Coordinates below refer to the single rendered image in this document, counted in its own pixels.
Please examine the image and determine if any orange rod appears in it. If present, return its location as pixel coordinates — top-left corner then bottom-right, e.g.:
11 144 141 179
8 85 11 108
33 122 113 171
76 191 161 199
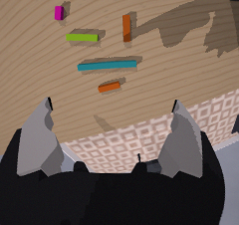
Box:
98 81 120 93
122 15 130 42

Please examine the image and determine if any lime green rod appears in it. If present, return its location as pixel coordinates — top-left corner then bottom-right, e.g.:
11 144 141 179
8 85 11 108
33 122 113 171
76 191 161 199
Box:
66 34 99 42

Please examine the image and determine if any turquoise rod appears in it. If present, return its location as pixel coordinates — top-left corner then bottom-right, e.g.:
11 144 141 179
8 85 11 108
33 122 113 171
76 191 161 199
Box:
77 60 136 71

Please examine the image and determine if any small magenta block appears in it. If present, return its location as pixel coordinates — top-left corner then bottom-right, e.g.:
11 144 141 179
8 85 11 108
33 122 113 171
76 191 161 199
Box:
55 6 64 20

